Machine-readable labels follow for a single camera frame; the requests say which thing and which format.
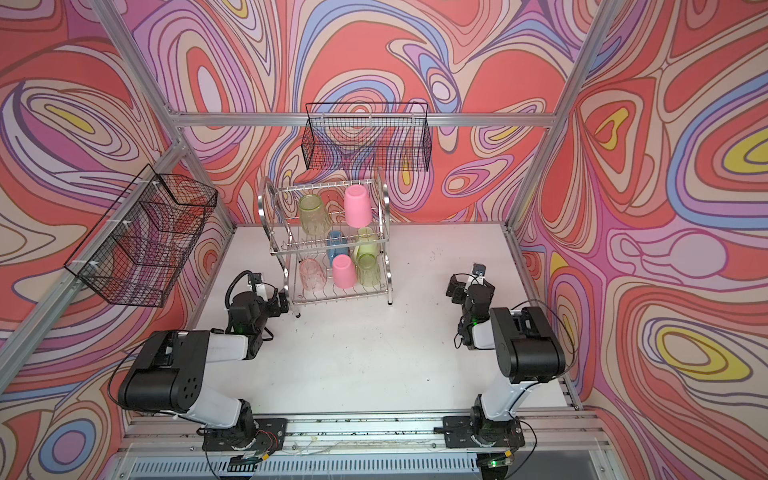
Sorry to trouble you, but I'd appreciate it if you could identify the black wire basket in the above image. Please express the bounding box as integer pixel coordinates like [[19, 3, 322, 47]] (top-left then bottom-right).
[[301, 100, 432, 176], [64, 165, 218, 308]]

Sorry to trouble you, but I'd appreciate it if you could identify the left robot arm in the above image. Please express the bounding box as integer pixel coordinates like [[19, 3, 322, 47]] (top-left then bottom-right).
[[117, 290, 288, 450]]

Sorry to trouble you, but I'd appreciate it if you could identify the black wire basket back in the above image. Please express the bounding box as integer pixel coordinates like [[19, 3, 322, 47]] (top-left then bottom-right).
[[301, 100, 432, 176]]

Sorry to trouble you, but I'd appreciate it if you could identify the blue ceramic mug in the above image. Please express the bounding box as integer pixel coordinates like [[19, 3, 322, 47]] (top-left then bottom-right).
[[326, 230, 349, 263]]

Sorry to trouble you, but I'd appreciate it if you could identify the steel two-tier dish rack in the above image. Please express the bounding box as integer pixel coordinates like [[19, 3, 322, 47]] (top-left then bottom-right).
[[257, 175, 394, 316]]

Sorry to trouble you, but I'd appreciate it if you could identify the clear pink glass cup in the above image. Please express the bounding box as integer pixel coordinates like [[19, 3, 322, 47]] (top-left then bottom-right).
[[299, 258, 327, 293]]

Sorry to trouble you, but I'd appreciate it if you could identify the pink plastic cup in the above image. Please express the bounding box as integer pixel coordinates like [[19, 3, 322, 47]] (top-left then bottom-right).
[[344, 184, 372, 228], [331, 254, 357, 290]]

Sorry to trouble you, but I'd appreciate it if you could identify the light green ceramic mug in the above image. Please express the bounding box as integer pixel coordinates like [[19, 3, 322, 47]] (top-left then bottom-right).
[[354, 226, 380, 259]]

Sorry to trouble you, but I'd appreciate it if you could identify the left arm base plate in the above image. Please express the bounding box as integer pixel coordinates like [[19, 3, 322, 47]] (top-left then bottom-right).
[[197, 417, 288, 453]]

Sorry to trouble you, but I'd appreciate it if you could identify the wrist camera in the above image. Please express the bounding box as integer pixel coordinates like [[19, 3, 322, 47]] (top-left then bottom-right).
[[247, 272, 269, 302], [470, 263, 486, 284]]

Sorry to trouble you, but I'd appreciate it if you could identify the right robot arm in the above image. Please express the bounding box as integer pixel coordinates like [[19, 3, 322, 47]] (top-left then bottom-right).
[[438, 273, 566, 451]]

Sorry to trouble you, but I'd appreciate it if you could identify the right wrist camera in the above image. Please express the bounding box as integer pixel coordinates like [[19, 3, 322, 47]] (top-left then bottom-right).
[[470, 263, 486, 284]]

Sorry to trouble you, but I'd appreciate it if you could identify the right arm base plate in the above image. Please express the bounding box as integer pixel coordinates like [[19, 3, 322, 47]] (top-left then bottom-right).
[[433, 416, 526, 451]]

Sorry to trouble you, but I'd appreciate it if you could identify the black wire basket left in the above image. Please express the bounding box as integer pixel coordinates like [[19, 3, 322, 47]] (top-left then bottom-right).
[[64, 165, 218, 308]]

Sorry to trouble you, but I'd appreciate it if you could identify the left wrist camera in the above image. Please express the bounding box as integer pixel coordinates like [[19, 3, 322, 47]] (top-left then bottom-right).
[[247, 272, 269, 302]]

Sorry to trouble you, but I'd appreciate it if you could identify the green transparent cup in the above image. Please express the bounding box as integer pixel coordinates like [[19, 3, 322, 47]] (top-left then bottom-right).
[[356, 253, 380, 288], [299, 194, 331, 238]]

